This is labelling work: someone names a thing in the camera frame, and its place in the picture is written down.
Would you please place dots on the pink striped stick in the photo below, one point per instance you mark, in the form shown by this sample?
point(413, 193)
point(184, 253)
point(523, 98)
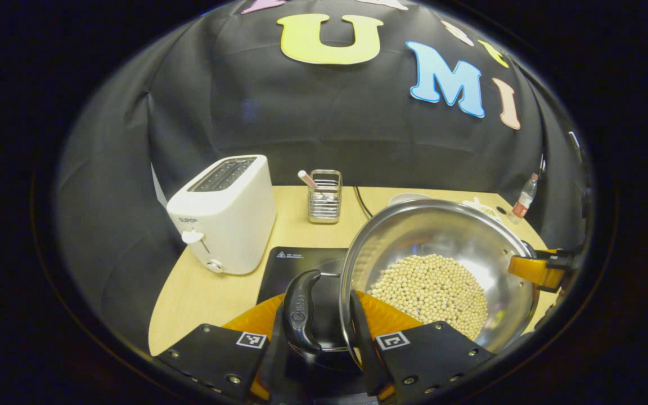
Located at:
point(307, 179)

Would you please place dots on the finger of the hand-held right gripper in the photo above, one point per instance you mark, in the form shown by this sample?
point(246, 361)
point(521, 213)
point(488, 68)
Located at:
point(535, 270)

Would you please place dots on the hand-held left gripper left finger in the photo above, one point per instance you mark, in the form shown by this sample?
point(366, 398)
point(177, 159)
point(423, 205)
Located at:
point(211, 354)

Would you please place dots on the pile of soybeans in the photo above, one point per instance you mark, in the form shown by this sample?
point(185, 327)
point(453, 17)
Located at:
point(431, 292)

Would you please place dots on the white round plate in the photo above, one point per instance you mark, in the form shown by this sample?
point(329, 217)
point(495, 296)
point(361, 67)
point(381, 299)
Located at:
point(408, 198)

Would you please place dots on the black backdrop cloth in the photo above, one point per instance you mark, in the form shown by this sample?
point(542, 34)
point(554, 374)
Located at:
point(301, 124)

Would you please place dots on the white toaster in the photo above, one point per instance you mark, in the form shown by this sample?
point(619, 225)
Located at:
point(228, 225)

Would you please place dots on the clear plastic water bottle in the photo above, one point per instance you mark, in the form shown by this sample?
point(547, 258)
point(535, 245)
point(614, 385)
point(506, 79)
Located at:
point(523, 202)

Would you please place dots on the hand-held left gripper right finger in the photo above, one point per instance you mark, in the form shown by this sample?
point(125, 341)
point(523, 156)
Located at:
point(369, 360)

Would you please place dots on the white divided dish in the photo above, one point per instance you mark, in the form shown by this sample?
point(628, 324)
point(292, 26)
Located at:
point(480, 206)

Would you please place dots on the black induction cooktop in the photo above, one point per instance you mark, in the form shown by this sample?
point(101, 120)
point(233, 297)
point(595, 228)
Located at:
point(301, 261)

